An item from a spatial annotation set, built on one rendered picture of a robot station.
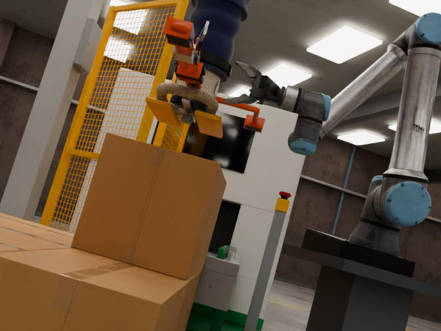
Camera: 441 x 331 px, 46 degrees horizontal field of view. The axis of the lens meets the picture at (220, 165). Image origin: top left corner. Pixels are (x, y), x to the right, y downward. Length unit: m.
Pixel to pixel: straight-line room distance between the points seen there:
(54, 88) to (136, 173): 1.68
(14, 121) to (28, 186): 9.36
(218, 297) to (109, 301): 1.26
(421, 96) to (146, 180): 0.98
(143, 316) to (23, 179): 2.26
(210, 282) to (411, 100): 1.14
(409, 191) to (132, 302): 1.04
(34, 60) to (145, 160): 11.15
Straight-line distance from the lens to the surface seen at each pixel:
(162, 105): 1.95
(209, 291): 2.38
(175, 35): 1.52
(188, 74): 1.84
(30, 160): 3.32
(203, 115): 1.93
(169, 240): 1.74
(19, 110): 12.65
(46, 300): 1.20
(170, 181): 1.75
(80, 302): 1.18
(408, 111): 1.91
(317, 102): 1.84
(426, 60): 1.95
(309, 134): 1.82
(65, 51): 3.42
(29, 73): 12.79
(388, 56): 2.09
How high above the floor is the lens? 0.72
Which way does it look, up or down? 7 degrees up
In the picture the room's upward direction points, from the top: 16 degrees clockwise
